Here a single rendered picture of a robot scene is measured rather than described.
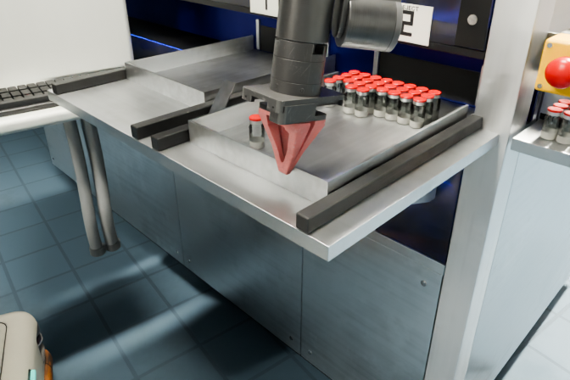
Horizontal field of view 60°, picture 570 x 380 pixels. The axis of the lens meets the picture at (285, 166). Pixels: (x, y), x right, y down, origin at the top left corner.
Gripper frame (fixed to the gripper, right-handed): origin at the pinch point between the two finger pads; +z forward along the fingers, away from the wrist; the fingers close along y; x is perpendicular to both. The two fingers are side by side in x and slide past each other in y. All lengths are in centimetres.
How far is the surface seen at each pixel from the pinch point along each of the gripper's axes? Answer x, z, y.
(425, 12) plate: 6.0, -18.1, 32.4
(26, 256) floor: 141, 92, 9
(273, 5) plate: 40, -15, 31
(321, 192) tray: -5.3, 1.5, 1.1
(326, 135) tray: 7.9, 0.7, 16.0
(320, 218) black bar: -8.2, 2.6, -2.0
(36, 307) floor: 110, 93, 2
